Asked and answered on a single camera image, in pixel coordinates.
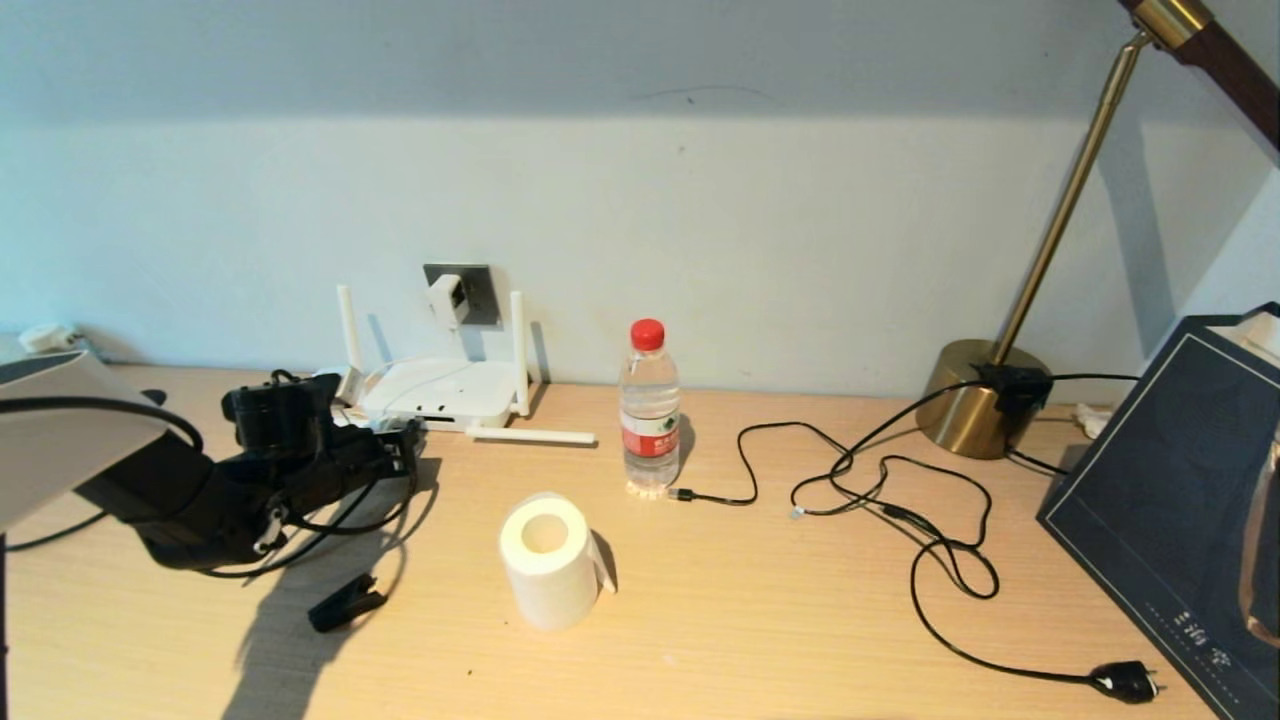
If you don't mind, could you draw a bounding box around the dark blue gift bag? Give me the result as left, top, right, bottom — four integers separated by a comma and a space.
1035, 303, 1280, 720

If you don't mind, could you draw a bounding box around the black plastic clip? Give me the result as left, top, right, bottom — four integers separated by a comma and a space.
308, 572, 389, 633

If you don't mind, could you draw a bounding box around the white toilet paper roll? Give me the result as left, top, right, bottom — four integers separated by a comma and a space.
499, 490, 619, 631

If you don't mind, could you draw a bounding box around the water bottle red cap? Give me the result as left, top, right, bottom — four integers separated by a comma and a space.
619, 318, 683, 499

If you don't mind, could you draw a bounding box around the brass desk lamp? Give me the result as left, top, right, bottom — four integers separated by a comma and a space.
915, 0, 1280, 463

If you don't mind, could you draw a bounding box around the white power adapter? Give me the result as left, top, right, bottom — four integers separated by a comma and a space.
428, 273, 471, 331

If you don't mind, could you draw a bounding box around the black adapter on lamp base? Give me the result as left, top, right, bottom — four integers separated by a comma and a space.
968, 362, 1054, 421

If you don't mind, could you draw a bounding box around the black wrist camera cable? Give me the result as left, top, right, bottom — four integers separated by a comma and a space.
0, 372, 421, 581

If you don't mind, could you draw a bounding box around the black lamp power cable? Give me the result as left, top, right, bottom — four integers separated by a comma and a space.
790, 425, 1166, 705

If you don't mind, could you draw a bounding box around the white router with antennas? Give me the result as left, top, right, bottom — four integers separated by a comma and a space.
335, 285, 598, 446

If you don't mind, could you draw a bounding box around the grey wall socket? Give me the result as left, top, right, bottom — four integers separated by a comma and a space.
423, 263, 504, 327

